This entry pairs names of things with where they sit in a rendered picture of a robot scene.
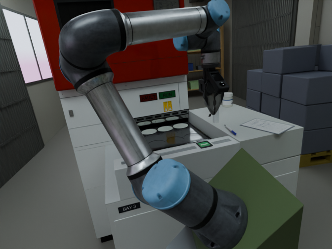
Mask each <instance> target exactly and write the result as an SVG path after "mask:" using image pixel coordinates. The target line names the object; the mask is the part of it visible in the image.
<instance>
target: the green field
mask: <svg viewBox="0 0 332 249"><path fill-rule="evenodd" d="M159 95H160V99H162V98H168V97H175V91H169V92H162V93H159Z"/></svg>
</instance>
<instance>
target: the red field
mask: <svg viewBox="0 0 332 249"><path fill-rule="evenodd" d="M140 99H141V102H142V101H149V100H155V99H157V94H156V93H155V94H148V95H141V96H140Z"/></svg>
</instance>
